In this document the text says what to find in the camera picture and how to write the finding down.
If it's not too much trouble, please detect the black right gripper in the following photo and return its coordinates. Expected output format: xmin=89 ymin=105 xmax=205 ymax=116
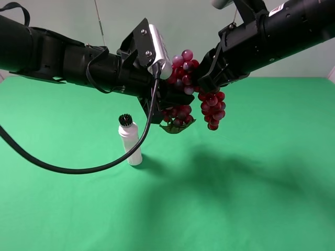
xmin=193 ymin=22 xmax=261 ymax=93

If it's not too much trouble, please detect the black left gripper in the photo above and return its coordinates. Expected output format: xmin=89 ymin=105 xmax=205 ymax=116
xmin=117 ymin=18 xmax=195 ymax=116

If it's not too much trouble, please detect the red artificial grape bunch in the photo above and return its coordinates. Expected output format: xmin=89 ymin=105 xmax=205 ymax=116
xmin=160 ymin=49 xmax=226 ymax=134

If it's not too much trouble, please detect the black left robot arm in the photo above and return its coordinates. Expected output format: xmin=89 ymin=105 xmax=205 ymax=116
xmin=1 ymin=10 xmax=194 ymax=124

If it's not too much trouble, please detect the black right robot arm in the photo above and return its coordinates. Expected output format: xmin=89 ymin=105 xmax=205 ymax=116
xmin=194 ymin=0 xmax=334 ymax=92

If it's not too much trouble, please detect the white bottle with brush cap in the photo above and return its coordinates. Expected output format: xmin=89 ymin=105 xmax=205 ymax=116
xmin=118 ymin=114 xmax=142 ymax=166

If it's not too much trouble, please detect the green tablecloth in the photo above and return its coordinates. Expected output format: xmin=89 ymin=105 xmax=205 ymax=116
xmin=1 ymin=78 xmax=334 ymax=250

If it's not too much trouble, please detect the black camera cable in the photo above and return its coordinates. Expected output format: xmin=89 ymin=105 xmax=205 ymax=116
xmin=0 ymin=63 xmax=163 ymax=175

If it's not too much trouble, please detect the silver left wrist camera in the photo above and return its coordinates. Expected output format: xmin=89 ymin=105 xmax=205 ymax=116
xmin=149 ymin=24 xmax=173 ymax=80

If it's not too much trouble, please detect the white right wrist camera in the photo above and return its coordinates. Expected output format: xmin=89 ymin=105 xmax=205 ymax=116
xmin=211 ymin=0 xmax=233 ymax=9

